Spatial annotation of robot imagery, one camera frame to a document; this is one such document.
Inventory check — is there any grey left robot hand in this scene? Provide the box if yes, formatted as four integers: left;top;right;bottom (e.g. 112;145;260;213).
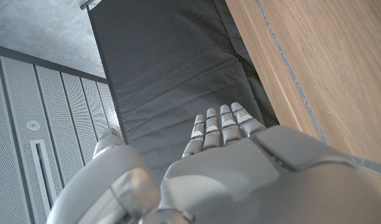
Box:
46;101;381;224

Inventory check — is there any wooden table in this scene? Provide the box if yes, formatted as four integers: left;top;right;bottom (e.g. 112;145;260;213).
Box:
254;0;381;175

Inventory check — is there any black backdrop cloth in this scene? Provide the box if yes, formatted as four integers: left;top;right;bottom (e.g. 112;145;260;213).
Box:
87;0;280;184

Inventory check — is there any long ceiling slot vent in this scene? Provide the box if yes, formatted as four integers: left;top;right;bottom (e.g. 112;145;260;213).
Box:
29;139;58;216

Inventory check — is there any round white ceiling sensor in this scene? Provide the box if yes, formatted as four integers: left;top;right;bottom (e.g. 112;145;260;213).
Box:
25;119;41;131

